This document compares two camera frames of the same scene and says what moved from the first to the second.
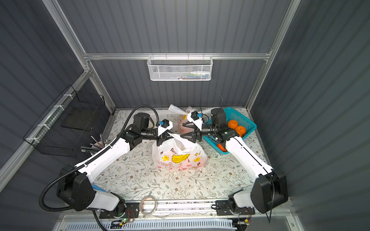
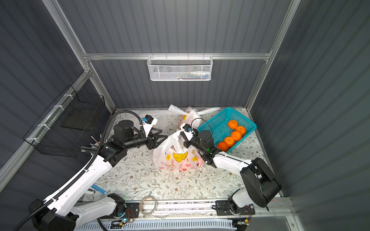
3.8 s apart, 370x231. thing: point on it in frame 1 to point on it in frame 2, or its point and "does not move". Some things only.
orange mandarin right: [241, 130] does not move
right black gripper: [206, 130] to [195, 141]
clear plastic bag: [178, 154] does not move
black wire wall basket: [66, 128] does not move
